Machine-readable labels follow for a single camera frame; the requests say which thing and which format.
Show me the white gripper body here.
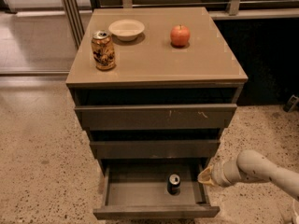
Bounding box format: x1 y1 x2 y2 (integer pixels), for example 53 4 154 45
211 160 241 187

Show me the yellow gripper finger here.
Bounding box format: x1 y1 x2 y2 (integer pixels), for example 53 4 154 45
201 165 213 175
197 173 215 186

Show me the dark blue pepsi can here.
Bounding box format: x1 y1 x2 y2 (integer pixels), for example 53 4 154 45
167 174 180 195

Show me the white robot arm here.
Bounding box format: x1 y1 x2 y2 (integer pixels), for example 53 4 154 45
197 149 299 201

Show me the grey open bottom drawer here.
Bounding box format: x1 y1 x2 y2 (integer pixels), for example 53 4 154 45
93 163 220 220

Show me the grey drawer cabinet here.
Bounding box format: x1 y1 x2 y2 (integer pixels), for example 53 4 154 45
65 7 249 175

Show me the grey middle drawer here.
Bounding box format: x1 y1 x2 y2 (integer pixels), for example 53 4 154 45
90 140 220 159

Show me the grey top drawer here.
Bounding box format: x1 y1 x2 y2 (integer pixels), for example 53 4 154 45
75 104 236 131

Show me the gold patterned drink can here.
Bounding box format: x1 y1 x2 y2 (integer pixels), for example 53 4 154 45
91 30 116 71

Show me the small grey floor device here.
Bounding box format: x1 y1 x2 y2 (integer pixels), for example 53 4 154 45
283 95 299 112

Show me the red apple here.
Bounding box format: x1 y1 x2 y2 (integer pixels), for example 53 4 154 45
170 25 191 47

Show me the white bowl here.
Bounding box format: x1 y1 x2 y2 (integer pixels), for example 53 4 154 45
108 20 145 41

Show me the grey metal railing frame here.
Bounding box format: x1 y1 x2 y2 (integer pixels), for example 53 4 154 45
64 0 299 41

